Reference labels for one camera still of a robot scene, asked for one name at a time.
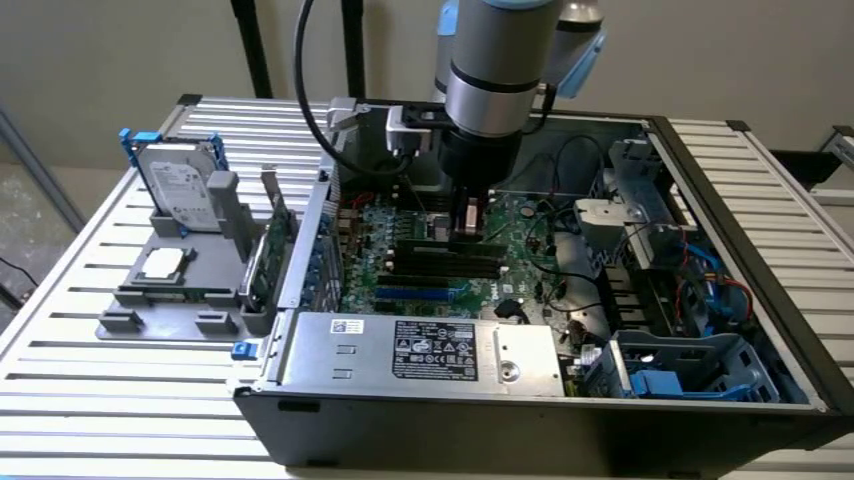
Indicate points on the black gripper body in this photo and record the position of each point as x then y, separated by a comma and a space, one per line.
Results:
480, 159

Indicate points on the black RAM slot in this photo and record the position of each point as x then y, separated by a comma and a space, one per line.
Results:
441, 272
444, 264
446, 256

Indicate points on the blue expansion slot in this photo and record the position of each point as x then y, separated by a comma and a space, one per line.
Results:
414, 292

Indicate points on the CPU socket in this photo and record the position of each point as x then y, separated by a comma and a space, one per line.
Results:
438, 226

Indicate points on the green motherboard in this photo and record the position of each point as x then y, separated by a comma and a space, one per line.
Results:
428, 280

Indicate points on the metal disk bay cage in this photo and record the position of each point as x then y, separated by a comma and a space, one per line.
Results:
641, 215

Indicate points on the silver power supply unit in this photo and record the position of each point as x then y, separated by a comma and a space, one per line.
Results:
428, 353

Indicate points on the black tripod pole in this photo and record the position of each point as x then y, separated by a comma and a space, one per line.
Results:
354, 48
254, 48

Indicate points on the green graphics card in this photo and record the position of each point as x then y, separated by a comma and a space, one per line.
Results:
270, 250

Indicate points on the black open PC case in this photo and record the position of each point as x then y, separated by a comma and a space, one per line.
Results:
534, 400

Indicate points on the blue plastic drive bay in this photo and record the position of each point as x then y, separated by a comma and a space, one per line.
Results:
681, 365

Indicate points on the silver hard disk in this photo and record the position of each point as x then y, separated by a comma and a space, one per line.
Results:
182, 195

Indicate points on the blue plastic latch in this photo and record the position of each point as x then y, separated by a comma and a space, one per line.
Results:
245, 349

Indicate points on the grey parts rack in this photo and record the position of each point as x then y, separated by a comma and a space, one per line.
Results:
187, 295

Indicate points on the silver CPU chip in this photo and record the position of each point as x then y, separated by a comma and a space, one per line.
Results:
163, 262

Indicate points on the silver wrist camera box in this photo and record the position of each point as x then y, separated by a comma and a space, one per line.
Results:
405, 131

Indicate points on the blue disk carrier frame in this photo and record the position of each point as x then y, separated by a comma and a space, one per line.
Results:
218, 150

